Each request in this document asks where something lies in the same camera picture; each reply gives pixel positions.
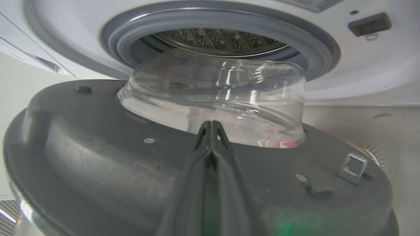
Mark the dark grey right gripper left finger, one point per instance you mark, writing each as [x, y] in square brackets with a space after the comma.
[192, 193]

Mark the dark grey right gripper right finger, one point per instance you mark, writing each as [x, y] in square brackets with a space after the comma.
[231, 193]

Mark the grey washing machine door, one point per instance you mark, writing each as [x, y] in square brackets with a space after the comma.
[98, 164]

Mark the metal door latch hook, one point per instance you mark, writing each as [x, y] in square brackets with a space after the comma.
[353, 167]

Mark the grey rubber door gasket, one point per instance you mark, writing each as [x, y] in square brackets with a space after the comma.
[210, 23]

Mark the white washing machine body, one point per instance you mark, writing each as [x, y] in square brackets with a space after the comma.
[361, 72]

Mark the black door latch slot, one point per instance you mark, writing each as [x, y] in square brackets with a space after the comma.
[369, 24]

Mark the steel perforated drum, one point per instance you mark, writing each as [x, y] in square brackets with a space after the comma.
[216, 41]

